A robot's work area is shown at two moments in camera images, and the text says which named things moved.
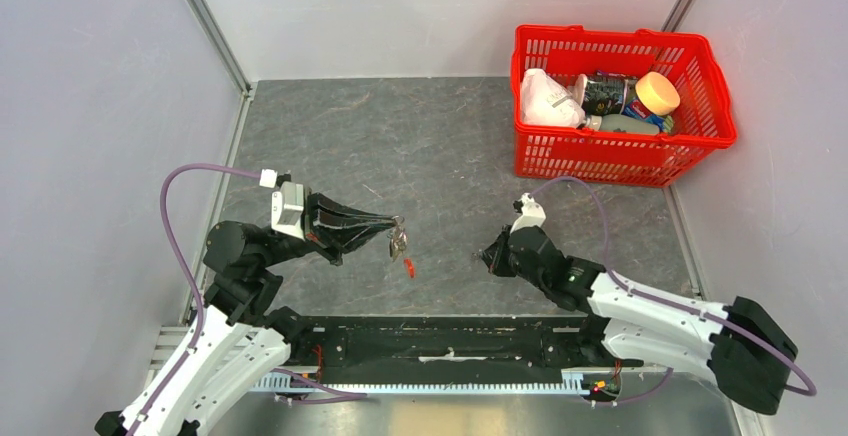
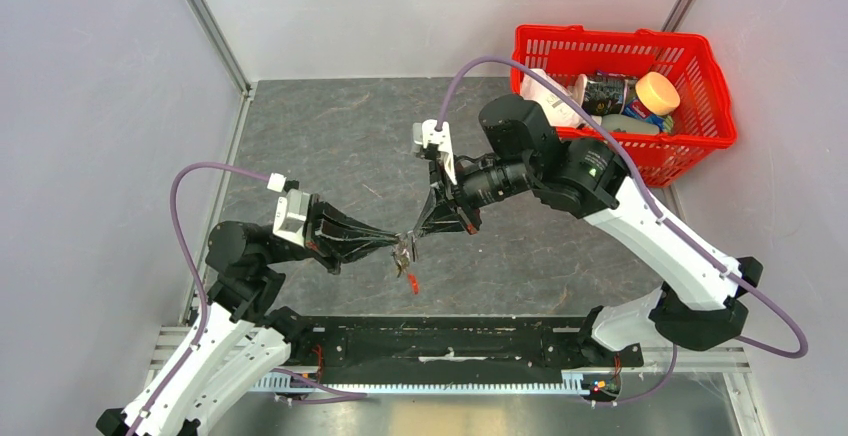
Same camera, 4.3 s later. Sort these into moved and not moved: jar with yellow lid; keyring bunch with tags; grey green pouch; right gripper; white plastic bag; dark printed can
Moved: keyring bunch with tags; right gripper
Not moved: white plastic bag; grey green pouch; jar with yellow lid; dark printed can
